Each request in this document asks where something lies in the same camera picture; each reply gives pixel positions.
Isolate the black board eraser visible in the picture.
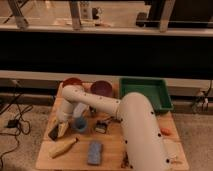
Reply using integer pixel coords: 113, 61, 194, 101
48, 125, 59, 141

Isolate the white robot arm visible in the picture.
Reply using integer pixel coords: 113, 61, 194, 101
56, 85, 172, 171

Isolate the green plastic tray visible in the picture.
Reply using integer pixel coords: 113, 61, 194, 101
119, 77, 173, 113

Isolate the blue cup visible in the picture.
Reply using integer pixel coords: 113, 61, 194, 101
73, 117, 87, 133

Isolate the small metal cup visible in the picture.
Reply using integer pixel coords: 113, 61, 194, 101
89, 106, 97, 117

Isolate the blue sponge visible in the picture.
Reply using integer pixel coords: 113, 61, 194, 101
87, 141, 103, 165

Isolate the red bowl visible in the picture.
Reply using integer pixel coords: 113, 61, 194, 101
62, 77, 82, 88

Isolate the black power adapter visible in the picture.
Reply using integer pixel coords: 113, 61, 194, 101
7, 119, 19, 128

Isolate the purple bowl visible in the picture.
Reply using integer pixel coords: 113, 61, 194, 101
90, 80, 113, 97

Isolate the brown grape bunch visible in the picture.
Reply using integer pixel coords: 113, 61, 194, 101
121, 152, 129, 168

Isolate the orange carrot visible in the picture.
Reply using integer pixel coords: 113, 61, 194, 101
160, 128, 172, 136

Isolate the white round container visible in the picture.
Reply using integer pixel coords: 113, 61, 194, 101
163, 139, 179, 159

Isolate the black floor cable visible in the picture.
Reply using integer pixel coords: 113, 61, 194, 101
0, 81, 34, 171

